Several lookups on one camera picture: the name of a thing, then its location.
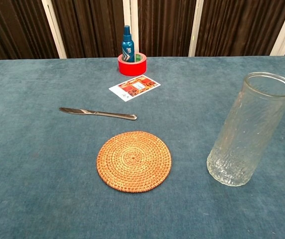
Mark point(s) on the clear textured glass vase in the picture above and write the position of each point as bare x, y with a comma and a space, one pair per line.
247, 134

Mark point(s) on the blue velvet tablecloth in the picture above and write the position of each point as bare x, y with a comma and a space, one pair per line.
45, 174

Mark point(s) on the red patterned playing card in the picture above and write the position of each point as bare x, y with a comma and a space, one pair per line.
134, 87

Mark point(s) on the round woven rattan coaster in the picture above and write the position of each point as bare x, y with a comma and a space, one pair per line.
134, 161

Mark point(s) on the silver table knife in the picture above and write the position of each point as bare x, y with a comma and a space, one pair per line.
97, 113

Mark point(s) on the red tape roll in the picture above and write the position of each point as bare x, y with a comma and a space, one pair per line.
132, 68

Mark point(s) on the blue spray bottle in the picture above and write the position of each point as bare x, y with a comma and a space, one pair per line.
127, 47

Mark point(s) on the dark brown curtain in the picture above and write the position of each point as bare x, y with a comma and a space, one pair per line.
95, 27

